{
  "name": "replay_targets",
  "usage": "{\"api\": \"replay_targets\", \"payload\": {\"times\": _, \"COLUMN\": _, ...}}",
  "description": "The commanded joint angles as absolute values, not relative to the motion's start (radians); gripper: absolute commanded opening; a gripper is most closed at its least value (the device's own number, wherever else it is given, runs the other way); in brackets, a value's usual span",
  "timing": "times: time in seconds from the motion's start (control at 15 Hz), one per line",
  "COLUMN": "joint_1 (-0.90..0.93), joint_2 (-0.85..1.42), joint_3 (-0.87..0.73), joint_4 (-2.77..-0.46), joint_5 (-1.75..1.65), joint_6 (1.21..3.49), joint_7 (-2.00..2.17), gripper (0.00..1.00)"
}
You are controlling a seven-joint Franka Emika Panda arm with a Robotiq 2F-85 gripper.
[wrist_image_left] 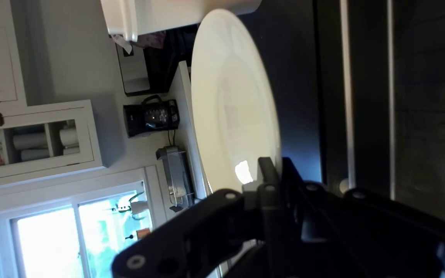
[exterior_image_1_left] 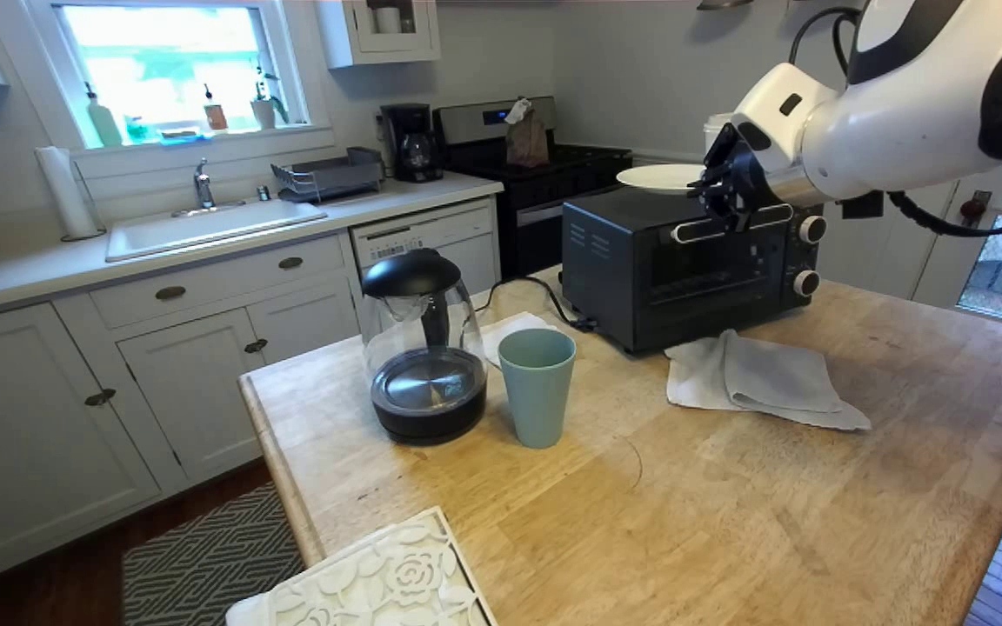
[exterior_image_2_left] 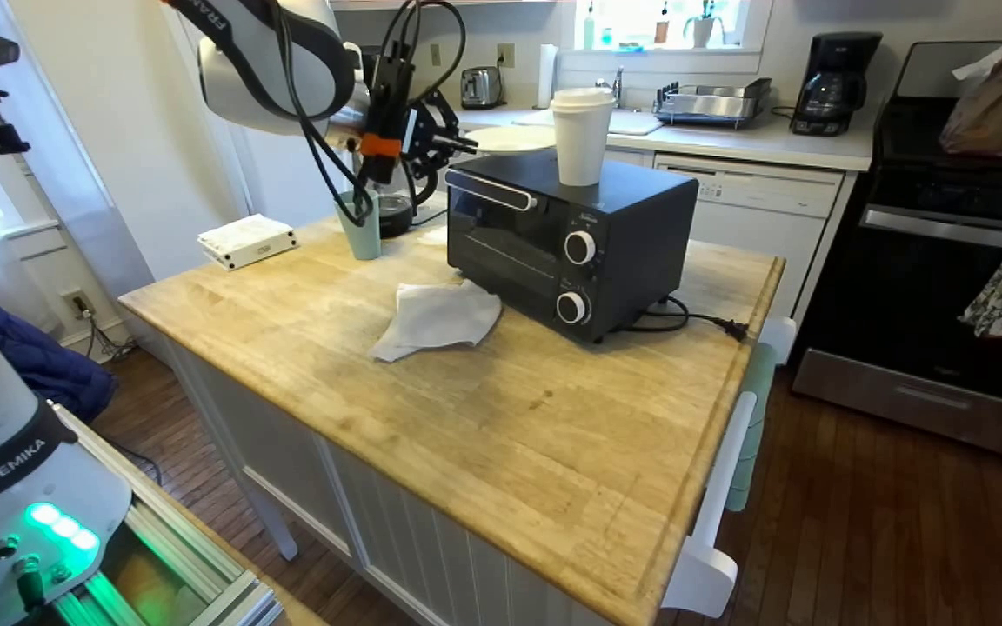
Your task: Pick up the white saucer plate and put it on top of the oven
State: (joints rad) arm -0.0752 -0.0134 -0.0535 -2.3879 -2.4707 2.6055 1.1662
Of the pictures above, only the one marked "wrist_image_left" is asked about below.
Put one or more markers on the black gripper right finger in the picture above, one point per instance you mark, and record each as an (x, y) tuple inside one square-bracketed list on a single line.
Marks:
[(367, 210)]

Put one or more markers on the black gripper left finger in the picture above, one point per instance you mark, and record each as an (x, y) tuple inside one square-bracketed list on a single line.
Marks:
[(192, 231)]

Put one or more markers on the white saucer plate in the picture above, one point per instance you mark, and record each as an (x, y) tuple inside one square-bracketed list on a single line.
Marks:
[(233, 102)]

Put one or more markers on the brown soap bottle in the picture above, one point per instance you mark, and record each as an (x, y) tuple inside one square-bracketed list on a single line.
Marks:
[(143, 234)]

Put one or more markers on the grey dish rack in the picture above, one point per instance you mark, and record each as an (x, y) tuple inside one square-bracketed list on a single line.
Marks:
[(177, 177)]

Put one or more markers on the black coffee maker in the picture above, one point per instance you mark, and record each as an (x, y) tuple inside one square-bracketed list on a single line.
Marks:
[(151, 115)]

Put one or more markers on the white base cabinets with counter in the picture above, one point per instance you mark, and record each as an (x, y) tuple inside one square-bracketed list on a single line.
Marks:
[(185, 102)]

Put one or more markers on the white framed kitchen window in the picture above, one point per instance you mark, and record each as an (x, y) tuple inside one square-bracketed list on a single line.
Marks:
[(42, 241)]

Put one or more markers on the black kitchen stove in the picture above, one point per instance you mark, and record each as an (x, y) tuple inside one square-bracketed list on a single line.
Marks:
[(135, 71)]

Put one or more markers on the white glass-door wall cabinet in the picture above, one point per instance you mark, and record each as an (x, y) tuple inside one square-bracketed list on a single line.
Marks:
[(38, 140)]

